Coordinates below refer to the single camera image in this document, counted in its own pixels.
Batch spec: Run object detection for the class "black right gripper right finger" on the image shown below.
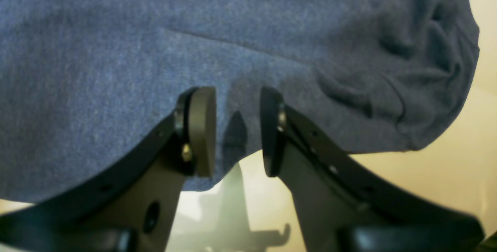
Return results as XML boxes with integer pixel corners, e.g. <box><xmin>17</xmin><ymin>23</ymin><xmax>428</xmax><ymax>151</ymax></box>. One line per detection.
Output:
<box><xmin>260</xmin><ymin>86</ymin><xmax>485</xmax><ymax>252</ymax></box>

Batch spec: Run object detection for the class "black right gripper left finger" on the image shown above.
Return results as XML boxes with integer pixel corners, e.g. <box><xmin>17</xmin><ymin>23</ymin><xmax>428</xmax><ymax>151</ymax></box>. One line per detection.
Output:
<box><xmin>1</xmin><ymin>86</ymin><xmax>216</xmax><ymax>252</ymax></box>

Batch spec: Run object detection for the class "dark blue t-shirt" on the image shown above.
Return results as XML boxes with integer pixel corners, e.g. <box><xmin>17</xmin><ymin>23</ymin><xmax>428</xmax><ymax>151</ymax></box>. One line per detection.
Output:
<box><xmin>0</xmin><ymin>0</ymin><xmax>479</xmax><ymax>203</ymax></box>

